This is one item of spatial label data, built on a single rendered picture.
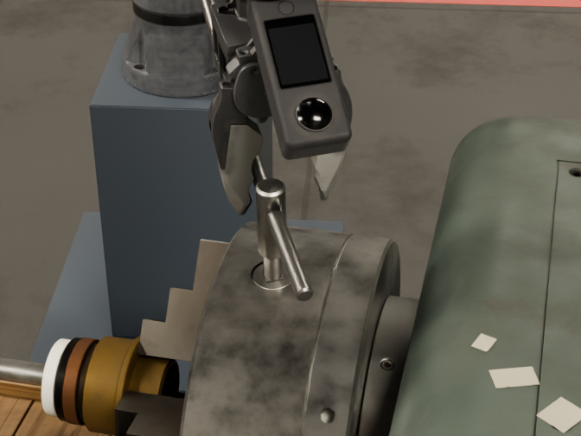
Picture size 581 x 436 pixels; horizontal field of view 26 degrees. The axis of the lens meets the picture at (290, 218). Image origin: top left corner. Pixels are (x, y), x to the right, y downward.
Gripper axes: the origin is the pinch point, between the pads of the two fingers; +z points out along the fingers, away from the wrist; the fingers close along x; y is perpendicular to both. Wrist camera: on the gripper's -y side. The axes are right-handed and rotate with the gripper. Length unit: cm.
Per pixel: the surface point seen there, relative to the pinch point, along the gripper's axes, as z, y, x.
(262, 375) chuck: 6.5, -11.5, 4.7
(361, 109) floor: 153, 221, -74
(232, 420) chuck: 8.8, -13.3, 7.5
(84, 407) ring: 18.5, 0.0, 17.9
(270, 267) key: 3.0, -4.1, 2.2
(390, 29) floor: 159, 271, -99
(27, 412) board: 41, 22, 24
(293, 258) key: -2.9, -10.1, 1.8
